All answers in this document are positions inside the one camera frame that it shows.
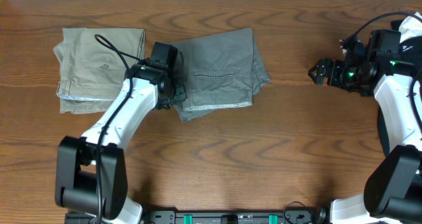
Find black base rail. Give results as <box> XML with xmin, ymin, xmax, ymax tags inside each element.
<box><xmin>140</xmin><ymin>210</ymin><xmax>327</xmax><ymax>224</ymax></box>

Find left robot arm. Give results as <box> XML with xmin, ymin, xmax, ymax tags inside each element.
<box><xmin>55</xmin><ymin>42</ymin><xmax>187</xmax><ymax>224</ymax></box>

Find white garment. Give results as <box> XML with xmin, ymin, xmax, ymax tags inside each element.
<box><xmin>398</xmin><ymin>16</ymin><xmax>422</xmax><ymax>43</ymax></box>

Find grey shorts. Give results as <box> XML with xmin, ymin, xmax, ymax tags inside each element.
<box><xmin>172</xmin><ymin>28</ymin><xmax>271</xmax><ymax>122</ymax></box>

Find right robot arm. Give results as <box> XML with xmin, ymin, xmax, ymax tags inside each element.
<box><xmin>308</xmin><ymin>30</ymin><xmax>421</xmax><ymax>223</ymax></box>

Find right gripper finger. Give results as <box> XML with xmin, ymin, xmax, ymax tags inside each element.
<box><xmin>316</xmin><ymin>58</ymin><xmax>332</xmax><ymax>68</ymax></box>
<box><xmin>308</xmin><ymin>65</ymin><xmax>322</xmax><ymax>85</ymax></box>

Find black t-shirt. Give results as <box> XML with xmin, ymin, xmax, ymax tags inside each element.
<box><xmin>375</xmin><ymin>20</ymin><xmax>421</xmax><ymax>155</ymax></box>

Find folded khaki shorts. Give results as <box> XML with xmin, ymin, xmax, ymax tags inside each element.
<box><xmin>53</xmin><ymin>28</ymin><xmax>146</xmax><ymax>114</ymax></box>

